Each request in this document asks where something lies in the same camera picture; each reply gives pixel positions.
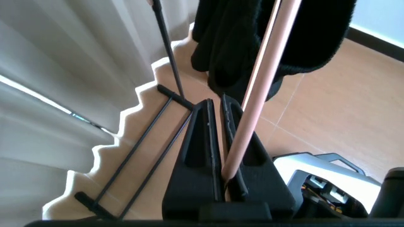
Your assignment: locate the black clothes rack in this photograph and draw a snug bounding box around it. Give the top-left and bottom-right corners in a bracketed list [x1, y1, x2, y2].
[74, 0, 195, 221]

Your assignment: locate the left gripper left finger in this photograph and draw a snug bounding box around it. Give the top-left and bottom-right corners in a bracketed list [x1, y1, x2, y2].
[162, 99, 223, 221]

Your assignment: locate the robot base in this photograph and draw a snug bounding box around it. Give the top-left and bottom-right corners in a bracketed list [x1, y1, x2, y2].
[273, 152, 404, 220]

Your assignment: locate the black knitted garment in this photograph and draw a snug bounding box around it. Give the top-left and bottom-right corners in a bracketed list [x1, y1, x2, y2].
[190, 0, 357, 103]

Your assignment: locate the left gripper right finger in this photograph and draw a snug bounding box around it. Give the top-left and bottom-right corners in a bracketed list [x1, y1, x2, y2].
[220, 94, 296, 220]

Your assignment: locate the beige curtain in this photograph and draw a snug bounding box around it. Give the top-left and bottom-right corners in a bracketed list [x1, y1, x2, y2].
[0, 0, 199, 221]

